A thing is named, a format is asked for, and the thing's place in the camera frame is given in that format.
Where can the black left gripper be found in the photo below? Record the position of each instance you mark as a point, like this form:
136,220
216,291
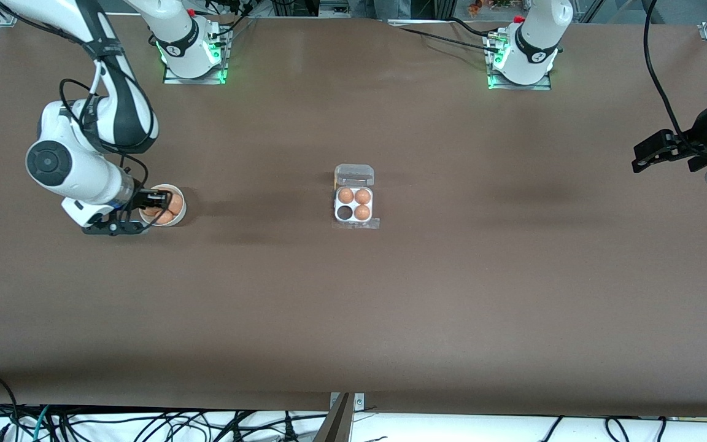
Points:
701,139

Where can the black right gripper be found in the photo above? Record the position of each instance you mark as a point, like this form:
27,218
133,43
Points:
143,198

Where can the clear plastic egg box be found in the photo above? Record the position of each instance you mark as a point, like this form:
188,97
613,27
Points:
354,175

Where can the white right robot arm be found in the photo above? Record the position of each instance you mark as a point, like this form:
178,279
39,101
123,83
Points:
77,169

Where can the white round bowl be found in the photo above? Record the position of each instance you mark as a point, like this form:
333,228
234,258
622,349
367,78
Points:
180,218

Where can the clear tape strip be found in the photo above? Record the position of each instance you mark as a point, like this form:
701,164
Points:
375,224

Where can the small orange object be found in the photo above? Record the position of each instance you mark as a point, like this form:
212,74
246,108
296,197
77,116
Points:
474,7

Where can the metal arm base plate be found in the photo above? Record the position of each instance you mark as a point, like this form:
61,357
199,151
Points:
172,78
544,85

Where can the dark slanted post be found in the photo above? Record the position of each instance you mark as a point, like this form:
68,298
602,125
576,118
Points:
335,423

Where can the metal table edge bracket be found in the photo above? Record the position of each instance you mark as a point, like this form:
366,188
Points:
359,402

